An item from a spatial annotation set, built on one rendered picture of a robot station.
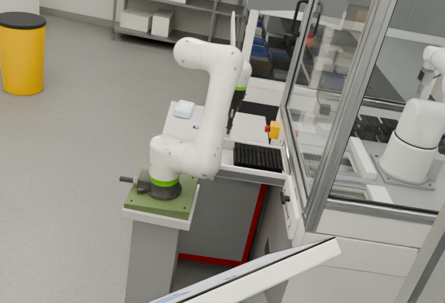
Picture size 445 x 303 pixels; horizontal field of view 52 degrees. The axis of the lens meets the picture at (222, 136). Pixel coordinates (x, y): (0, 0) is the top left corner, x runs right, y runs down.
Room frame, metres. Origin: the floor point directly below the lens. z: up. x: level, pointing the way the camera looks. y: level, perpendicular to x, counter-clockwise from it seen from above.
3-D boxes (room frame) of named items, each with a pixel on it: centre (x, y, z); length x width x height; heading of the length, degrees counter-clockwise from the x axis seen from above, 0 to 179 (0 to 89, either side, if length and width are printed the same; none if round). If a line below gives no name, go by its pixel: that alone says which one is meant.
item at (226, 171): (1.83, -0.19, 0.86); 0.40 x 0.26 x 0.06; 94
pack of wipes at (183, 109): (2.40, 0.25, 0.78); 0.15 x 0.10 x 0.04; 176
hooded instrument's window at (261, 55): (3.57, -0.51, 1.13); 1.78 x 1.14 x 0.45; 4
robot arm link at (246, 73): (2.11, -0.02, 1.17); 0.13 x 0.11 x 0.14; 76
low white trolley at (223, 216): (2.23, 0.03, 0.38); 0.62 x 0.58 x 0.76; 4
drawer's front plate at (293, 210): (1.53, -0.32, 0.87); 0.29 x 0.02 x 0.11; 4
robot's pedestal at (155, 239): (1.58, 0.20, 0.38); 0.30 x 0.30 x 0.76; 0
